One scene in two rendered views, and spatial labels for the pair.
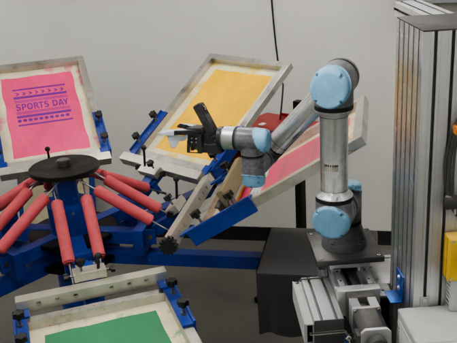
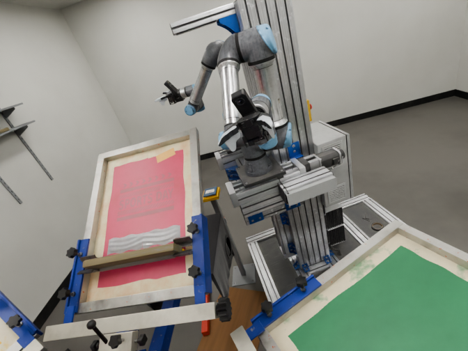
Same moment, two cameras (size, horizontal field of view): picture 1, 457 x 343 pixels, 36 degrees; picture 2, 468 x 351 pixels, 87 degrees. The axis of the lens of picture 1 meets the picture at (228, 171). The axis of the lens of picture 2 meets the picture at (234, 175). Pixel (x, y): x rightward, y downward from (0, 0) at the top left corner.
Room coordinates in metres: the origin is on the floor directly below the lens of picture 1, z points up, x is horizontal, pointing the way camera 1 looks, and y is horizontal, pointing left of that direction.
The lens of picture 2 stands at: (2.32, 0.79, 1.89)
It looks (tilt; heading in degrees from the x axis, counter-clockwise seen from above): 28 degrees down; 269
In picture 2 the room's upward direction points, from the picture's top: 19 degrees counter-clockwise
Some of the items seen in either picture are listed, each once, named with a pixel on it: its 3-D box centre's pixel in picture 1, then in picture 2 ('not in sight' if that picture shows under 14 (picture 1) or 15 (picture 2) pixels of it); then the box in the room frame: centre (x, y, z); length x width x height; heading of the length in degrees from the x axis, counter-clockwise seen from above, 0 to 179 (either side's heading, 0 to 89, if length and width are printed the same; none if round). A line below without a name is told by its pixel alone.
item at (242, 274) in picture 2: not in sight; (228, 237); (2.50, -0.83, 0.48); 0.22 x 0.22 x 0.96; 78
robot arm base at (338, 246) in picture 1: (343, 230); (256, 161); (2.16, -0.38, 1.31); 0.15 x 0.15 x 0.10
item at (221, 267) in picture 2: (314, 309); (220, 262); (2.55, -0.32, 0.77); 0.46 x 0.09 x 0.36; 78
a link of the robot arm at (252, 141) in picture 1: (252, 140); (260, 108); (2.14, -0.08, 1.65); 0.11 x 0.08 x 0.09; 68
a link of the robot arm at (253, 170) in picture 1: (255, 167); (261, 134); (2.15, -0.09, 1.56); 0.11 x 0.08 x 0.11; 158
